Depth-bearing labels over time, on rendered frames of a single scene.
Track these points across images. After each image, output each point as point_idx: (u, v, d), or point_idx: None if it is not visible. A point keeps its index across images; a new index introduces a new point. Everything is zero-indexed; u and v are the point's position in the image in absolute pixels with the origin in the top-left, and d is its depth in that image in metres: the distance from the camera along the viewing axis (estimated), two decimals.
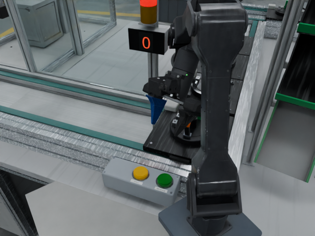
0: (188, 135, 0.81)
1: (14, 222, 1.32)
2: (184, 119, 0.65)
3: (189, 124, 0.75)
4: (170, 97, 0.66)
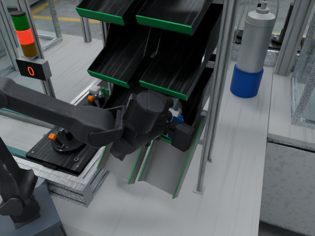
0: (60, 145, 1.01)
1: None
2: None
3: (52, 138, 0.95)
4: None
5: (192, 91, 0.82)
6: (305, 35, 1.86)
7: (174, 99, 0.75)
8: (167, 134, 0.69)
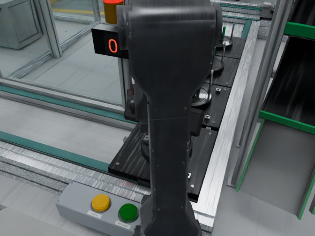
0: None
1: None
2: None
3: None
4: None
5: None
6: None
7: None
8: None
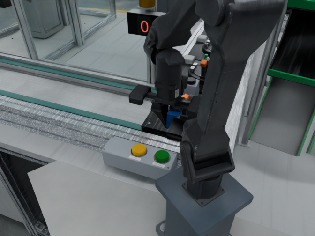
0: (185, 114, 0.84)
1: (16, 208, 1.35)
2: None
3: (187, 99, 0.78)
4: (153, 93, 0.68)
5: None
6: None
7: None
8: (192, 96, 0.82)
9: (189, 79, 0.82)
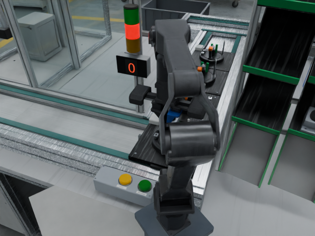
0: None
1: (18, 221, 1.47)
2: None
3: None
4: (154, 93, 0.68)
5: None
6: None
7: None
8: None
9: None
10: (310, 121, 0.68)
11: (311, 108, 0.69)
